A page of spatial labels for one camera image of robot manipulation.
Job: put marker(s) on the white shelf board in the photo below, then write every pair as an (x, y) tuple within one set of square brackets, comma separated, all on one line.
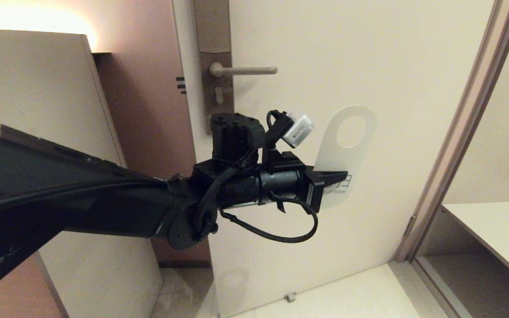
[(502, 234)]

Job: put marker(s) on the brown metal lock plate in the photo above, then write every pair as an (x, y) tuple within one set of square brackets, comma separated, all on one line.
[(212, 26)]

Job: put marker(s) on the black left camera bracket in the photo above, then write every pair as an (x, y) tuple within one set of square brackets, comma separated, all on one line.
[(276, 150)]

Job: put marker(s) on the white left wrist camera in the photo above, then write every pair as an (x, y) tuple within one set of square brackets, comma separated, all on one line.
[(298, 130)]

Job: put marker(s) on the small metal keyhole cover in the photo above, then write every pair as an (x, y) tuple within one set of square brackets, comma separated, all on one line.
[(220, 95)]

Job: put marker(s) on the dark baseboard strip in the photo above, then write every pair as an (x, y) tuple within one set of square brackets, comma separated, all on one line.
[(192, 264)]

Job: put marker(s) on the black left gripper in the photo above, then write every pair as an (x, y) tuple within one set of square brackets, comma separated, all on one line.
[(285, 185)]

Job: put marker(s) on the beige partition panel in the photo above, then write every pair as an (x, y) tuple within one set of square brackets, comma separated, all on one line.
[(38, 79)]

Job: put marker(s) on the blue do-not-disturb door hanger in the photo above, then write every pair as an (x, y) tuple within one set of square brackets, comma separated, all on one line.
[(347, 154)]

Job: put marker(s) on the cream door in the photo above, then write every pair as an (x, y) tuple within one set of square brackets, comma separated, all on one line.
[(369, 243)]

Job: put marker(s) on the small metal door stop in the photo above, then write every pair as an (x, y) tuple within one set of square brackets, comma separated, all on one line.
[(290, 297)]

